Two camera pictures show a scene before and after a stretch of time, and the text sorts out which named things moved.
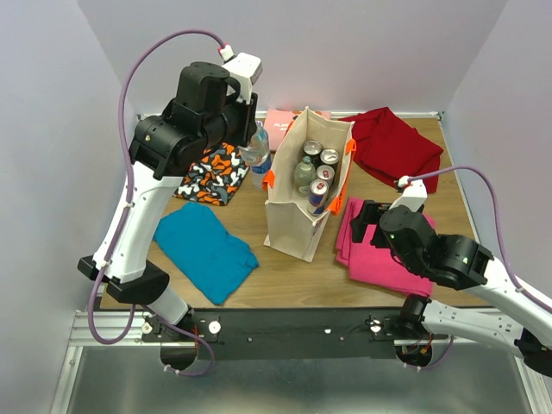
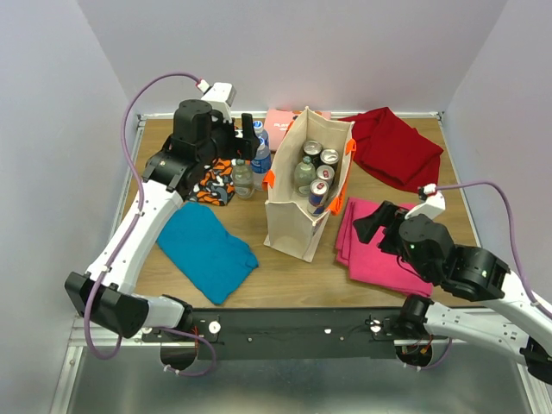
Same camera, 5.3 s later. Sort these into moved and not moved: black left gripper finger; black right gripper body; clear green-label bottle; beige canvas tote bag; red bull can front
Moved: black left gripper finger; clear green-label bottle
Not moved: red bull can front; black right gripper body; beige canvas tote bag
